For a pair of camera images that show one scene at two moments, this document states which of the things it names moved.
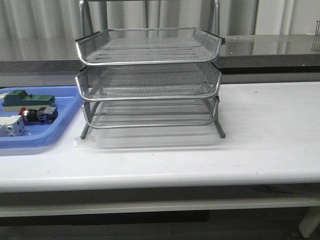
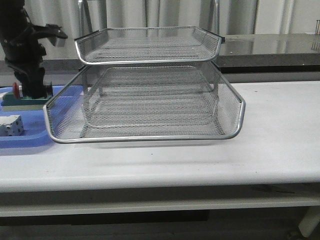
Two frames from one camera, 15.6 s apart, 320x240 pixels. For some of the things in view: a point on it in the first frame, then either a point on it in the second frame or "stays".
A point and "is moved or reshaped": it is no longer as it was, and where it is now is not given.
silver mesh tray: x=149 y=82 is moved or reshaped
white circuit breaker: x=11 y=126 stays
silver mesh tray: x=149 y=46 stays
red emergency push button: x=42 y=115 -> x=32 y=89
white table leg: x=309 y=222 stays
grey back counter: x=252 y=53 stays
